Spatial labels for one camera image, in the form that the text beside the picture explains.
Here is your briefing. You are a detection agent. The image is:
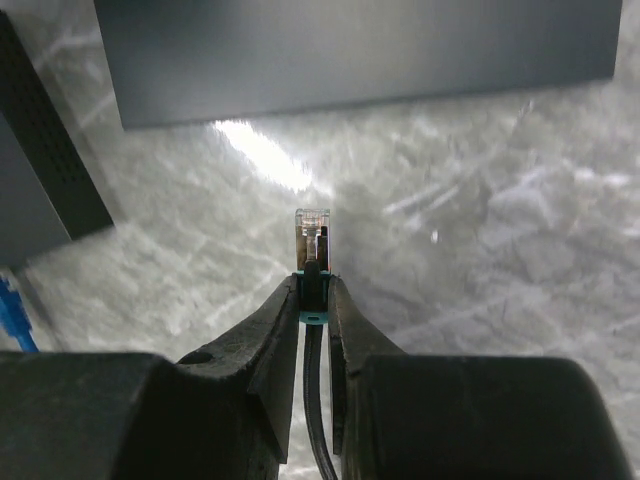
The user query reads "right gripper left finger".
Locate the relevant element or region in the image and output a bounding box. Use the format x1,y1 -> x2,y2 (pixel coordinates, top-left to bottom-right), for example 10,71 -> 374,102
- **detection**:
1,277 -> 299,479

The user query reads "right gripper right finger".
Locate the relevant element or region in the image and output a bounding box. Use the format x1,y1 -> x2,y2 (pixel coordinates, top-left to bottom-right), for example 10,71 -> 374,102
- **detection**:
328,278 -> 634,479

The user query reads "black ethernet cable short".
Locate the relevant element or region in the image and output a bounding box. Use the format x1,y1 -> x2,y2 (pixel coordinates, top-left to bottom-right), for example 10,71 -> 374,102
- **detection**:
294,208 -> 337,479

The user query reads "blue ethernet cable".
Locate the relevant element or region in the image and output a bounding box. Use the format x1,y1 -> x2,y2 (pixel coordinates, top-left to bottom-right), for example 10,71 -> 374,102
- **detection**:
0,272 -> 39,354

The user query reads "black network switch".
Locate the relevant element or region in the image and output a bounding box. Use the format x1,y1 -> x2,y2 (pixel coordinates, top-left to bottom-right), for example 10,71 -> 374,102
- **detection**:
95,1 -> 622,128
1,13 -> 113,267

